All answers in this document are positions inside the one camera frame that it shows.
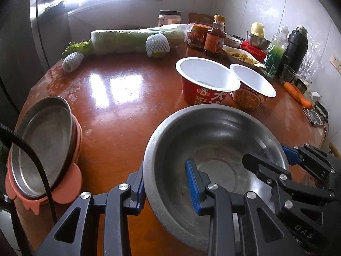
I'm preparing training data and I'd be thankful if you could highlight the fruit in white foam net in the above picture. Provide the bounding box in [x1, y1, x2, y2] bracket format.
[62, 52, 85, 73]
[146, 33, 171, 58]

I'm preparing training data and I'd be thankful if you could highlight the white dish with food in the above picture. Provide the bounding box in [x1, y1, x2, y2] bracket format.
[222, 45, 267, 68]

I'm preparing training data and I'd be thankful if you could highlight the green liquid plastic bottle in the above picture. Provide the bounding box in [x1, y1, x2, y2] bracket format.
[263, 25, 289, 78]

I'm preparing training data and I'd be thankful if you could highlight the red tissue box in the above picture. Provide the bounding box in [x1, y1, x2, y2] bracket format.
[240, 41, 268, 62]

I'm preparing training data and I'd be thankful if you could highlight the orange carrot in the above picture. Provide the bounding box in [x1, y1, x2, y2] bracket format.
[283, 82, 313, 110]

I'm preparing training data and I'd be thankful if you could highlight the green leaf lettuce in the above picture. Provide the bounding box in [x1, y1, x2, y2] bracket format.
[62, 39, 94, 58]

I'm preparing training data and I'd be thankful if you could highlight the red noodle bowl food picture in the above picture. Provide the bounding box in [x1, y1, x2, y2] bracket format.
[230, 64, 277, 111]

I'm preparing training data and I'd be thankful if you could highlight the white ceramic bowl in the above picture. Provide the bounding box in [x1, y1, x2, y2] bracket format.
[224, 35, 242, 47]

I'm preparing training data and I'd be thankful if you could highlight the white wall socket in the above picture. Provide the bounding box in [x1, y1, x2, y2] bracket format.
[330, 55, 341, 74]

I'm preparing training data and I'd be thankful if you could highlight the grey refrigerator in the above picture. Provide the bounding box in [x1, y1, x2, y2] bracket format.
[0, 0, 71, 112]

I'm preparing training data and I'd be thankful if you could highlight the red noodle bowl large lettering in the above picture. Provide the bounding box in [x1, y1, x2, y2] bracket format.
[175, 57, 241, 106]

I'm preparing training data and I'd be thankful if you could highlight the wrapped napa cabbage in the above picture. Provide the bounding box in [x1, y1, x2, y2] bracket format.
[91, 24, 192, 56]

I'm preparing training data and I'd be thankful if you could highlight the red sauce jar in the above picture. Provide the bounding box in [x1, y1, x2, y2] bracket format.
[186, 23, 211, 50]

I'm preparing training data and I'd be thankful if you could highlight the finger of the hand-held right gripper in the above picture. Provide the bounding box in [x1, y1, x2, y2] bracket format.
[282, 143, 341, 190]
[242, 153, 335, 200]

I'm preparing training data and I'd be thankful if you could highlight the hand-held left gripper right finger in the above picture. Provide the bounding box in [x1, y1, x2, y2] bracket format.
[186, 157, 304, 256]

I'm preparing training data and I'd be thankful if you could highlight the clear crinkled plastic bag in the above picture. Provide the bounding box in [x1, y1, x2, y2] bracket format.
[297, 40, 320, 86]

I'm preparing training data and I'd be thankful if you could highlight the large steel bowl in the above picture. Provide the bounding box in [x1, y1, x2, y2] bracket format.
[143, 104, 290, 251]

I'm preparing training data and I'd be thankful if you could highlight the round steel plate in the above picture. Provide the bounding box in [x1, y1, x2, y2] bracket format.
[11, 95, 78, 199]

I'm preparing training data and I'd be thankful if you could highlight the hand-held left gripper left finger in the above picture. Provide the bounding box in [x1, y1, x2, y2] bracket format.
[35, 171, 147, 256]

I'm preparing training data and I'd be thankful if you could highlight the small steel bowl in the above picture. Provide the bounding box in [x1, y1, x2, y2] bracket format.
[246, 31, 271, 50]

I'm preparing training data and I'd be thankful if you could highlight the sauce bottle orange cap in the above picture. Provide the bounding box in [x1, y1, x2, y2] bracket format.
[204, 15, 226, 58]

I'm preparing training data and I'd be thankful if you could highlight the yellow plastic container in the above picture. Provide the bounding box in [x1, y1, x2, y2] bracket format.
[250, 22, 265, 37]

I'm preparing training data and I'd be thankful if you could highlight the black thermos flask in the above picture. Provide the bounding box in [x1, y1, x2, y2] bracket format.
[277, 26, 309, 76]

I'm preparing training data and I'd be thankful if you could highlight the black cable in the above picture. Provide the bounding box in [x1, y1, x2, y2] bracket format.
[0, 124, 58, 226]

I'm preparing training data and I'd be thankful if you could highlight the clear plastic cup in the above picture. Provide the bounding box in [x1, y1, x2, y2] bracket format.
[280, 64, 297, 84]

